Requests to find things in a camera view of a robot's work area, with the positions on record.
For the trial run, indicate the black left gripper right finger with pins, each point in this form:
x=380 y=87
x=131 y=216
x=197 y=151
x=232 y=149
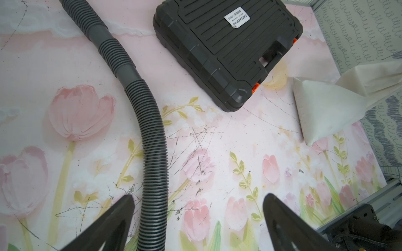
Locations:
x=288 y=231

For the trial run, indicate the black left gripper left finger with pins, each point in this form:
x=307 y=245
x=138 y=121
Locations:
x=109 y=232

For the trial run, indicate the beige cloth soil bag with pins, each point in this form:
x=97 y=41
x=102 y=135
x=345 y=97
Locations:
x=325 y=109

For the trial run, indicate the black plastic tool case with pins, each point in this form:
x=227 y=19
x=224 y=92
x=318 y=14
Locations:
x=228 y=47

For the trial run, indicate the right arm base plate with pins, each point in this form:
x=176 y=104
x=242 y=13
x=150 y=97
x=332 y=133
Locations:
x=362 y=231

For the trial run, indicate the aluminium mounting rail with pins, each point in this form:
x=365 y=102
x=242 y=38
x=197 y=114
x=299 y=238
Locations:
x=387 y=205

